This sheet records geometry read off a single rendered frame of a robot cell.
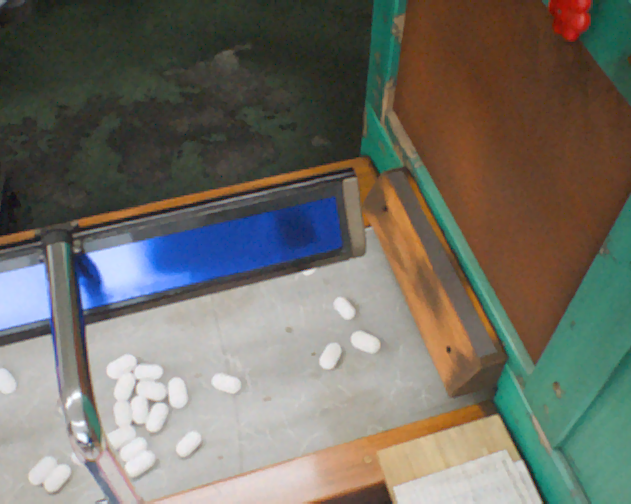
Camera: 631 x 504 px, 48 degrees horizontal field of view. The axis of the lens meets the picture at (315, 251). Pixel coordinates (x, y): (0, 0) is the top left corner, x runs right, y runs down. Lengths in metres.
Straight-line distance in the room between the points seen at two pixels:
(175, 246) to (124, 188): 1.56
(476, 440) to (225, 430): 0.29
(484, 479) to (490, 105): 0.40
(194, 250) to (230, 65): 1.92
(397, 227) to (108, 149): 1.47
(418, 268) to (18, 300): 0.47
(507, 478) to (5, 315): 0.53
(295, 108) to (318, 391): 1.52
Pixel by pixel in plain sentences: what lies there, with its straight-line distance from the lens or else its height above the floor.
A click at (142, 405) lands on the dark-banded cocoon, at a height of 0.76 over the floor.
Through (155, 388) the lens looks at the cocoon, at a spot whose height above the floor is 0.76.
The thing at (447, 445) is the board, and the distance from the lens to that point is 0.83.
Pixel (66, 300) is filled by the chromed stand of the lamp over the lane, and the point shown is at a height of 1.12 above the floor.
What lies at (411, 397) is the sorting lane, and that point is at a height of 0.74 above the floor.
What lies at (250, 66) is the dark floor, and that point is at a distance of 2.47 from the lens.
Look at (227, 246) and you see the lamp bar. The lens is 0.58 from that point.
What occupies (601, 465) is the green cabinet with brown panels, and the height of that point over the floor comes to 0.90.
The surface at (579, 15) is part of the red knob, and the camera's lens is 0.55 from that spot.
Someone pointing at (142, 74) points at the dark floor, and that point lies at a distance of 2.48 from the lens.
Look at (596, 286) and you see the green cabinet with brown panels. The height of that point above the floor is 1.06.
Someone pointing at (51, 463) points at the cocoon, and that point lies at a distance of 0.88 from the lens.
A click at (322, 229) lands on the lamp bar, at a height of 1.08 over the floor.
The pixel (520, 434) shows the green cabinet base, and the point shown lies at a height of 0.78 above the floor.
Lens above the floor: 1.54
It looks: 53 degrees down
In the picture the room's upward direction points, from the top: 1 degrees clockwise
